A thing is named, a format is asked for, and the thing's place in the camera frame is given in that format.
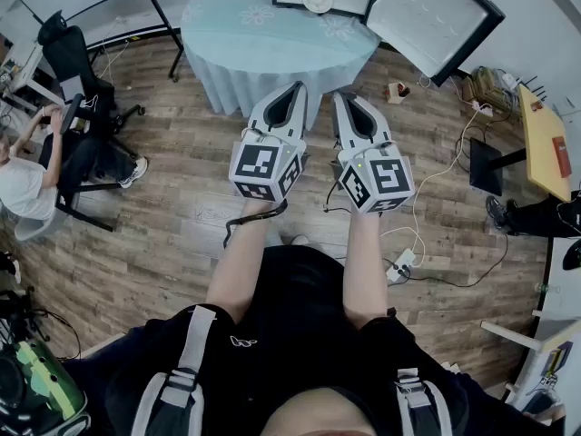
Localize person's black shirt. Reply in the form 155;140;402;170
63;245;564;436

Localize pile of cardboard boxes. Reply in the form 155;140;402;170
461;64;519;118

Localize person's right forearm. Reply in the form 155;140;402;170
342;209;391;331

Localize black floor cable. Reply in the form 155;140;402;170
394;232;510;289

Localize black tripod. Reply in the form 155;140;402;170
0;287;52;345

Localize black router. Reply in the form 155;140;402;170
516;74;551;100

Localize person's chin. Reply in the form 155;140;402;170
262;387;378;436

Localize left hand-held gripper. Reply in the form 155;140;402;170
228;81;310;203

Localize white desk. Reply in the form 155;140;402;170
0;41;65;114

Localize white table wooden legs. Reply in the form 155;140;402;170
479;237;581;426

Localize yellow table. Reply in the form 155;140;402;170
469;84;574;203

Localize gray backpack strap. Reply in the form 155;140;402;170
393;368;455;436
131;304;217;436

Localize gray chair black legs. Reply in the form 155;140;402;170
13;183;115;243

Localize light blue floral tablecloth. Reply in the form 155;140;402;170
180;0;383;131

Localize small cardboard box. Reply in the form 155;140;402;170
387;81;412;105

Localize red book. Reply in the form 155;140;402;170
551;135;573;179

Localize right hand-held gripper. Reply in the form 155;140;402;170
330;90;417;215

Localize white cable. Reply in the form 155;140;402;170
379;104;483;270

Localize white power strip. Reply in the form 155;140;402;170
385;248;418;283

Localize green black helmet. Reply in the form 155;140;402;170
0;337;91;436

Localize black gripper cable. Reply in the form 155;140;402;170
322;177;353;215
222;198;290;249

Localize person's left forearm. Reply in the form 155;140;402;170
206;197;282;324

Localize black office chair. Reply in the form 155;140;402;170
37;10;146;154

